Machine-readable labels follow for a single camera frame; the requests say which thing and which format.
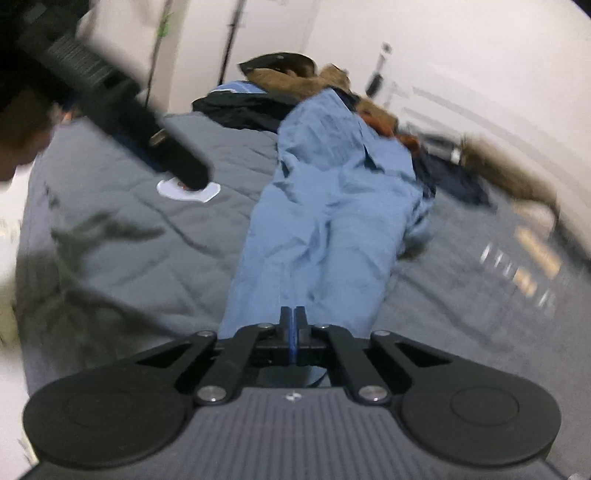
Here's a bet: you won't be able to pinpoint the light blue striped cloth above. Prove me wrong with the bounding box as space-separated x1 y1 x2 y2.
216 80 269 96

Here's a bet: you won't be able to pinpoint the black garment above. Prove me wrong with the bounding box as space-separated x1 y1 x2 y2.
191 89 296 133

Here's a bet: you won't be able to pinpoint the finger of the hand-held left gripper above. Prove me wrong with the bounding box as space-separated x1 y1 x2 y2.
115 92 214 191

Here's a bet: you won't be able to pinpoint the black wall device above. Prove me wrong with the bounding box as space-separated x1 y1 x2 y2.
366 41 394 96

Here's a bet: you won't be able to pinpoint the orange sweater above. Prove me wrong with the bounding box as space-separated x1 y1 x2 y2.
392 130 422 151

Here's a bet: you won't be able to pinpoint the brown fleece jacket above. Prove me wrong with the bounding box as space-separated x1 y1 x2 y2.
239 52 402 139

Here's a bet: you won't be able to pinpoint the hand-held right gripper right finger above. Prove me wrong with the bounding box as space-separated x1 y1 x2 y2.
295 307 462 406

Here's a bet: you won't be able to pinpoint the khaki folded cloth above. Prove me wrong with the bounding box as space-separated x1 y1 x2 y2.
461 133 560 205

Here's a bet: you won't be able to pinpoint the black pole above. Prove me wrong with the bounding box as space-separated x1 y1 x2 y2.
221 0 244 85

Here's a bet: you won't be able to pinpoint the light blue pants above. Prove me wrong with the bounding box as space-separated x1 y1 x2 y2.
217 88 437 388

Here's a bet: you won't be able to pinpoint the white headboard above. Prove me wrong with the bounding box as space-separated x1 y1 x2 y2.
369 78 591 241

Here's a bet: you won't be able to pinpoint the grey quilted blanket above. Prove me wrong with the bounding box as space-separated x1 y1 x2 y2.
14 111 591 416

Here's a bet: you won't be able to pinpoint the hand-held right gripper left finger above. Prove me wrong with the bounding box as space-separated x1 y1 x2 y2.
124 307 295 406

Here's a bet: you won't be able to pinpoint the person's left hand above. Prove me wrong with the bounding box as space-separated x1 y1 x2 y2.
0 88 52 182

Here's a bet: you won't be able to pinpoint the navy garment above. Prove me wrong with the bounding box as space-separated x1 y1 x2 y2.
411 148 491 207

